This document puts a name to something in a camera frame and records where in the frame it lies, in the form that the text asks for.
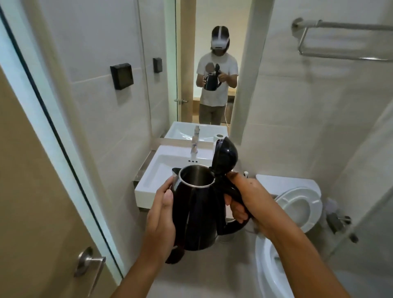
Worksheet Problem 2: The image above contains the person's left forearm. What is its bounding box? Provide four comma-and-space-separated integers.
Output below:
111, 250, 174, 298

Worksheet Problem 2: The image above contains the person's right forearm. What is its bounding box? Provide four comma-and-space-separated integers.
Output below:
270, 222, 352, 298

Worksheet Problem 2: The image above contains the chrome towel rack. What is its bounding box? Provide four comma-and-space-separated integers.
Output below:
291, 17, 393, 62

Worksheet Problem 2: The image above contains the wooden door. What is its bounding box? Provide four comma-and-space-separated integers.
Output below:
0, 65, 119, 298

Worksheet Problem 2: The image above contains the wall mirror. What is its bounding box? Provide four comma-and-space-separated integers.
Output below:
138, 0, 276, 145

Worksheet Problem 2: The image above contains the black wall box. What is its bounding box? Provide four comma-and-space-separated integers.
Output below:
110, 63, 134, 90

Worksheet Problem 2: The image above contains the black electric kettle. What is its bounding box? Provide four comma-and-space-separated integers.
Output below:
166, 137, 254, 264

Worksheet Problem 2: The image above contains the white ceramic sink basin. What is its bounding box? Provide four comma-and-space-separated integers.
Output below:
134, 145, 234, 212

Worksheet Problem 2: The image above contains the silver door handle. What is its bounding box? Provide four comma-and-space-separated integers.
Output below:
74, 246, 107, 297

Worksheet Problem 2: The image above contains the white door frame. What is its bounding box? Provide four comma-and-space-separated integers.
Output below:
0, 5, 125, 284

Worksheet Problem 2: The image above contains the glass shower partition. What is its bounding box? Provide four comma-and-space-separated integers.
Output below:
322, 98, 393, 298

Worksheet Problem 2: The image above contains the person's left hand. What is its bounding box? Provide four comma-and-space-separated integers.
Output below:
140, 176, 176, 261

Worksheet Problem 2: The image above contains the white toilet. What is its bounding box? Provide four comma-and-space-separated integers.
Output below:
254, 174, 323, 298

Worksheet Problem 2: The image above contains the chrome bidet sprayer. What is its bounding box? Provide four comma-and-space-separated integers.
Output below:
326, 212, 352, 235

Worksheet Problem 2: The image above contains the person's right hand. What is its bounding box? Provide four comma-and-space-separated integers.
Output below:
224, 171, 296, 244

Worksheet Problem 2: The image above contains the white toilet seat lid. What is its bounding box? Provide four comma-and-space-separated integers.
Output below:
274, 187, 323, 234

